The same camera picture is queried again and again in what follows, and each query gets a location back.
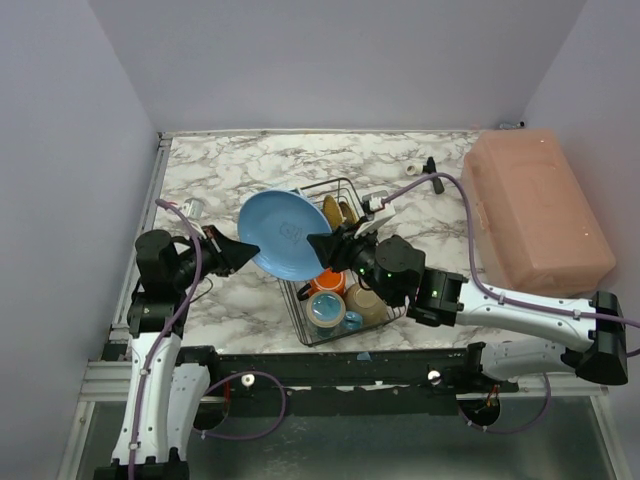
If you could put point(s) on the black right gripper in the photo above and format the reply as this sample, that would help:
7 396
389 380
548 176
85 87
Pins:
341 248

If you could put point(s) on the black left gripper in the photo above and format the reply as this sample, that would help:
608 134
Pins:
218 252

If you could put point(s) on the yellow woven bamboo plate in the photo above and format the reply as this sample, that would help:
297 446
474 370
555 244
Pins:
332 212

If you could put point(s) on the orange mug black handle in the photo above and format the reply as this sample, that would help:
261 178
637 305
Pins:
328 281

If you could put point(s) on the yellow patterned plate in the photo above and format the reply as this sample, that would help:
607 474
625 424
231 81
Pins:
348 213

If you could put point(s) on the light blue plate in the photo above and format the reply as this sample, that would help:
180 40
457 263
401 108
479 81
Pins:
278 222

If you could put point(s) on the beige ceramic bowl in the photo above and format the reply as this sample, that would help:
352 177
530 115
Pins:
366 304

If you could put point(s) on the blue butterfly mug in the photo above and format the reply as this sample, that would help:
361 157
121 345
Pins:
328 315

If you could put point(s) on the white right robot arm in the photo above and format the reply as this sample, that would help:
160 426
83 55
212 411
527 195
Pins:
583 336

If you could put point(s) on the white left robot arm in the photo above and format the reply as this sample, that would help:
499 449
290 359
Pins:
167 380

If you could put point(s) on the black and white pipe fitting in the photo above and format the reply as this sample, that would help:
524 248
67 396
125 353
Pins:
428 167

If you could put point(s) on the pink plastic storage box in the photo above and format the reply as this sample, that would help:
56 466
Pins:
533 226

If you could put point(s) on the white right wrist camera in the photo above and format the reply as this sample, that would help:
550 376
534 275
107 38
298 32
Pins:
376 213

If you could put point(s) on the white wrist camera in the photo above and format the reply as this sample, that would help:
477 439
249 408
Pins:
376 213
193 208

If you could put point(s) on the dark wire dish rack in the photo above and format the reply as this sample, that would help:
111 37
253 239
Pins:
342 189

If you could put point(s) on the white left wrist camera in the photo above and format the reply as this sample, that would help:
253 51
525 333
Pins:
193 208

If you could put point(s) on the aluminium side rail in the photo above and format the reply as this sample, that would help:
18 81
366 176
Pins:
118 331

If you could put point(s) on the black front table rail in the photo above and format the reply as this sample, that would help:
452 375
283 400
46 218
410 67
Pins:
351 383

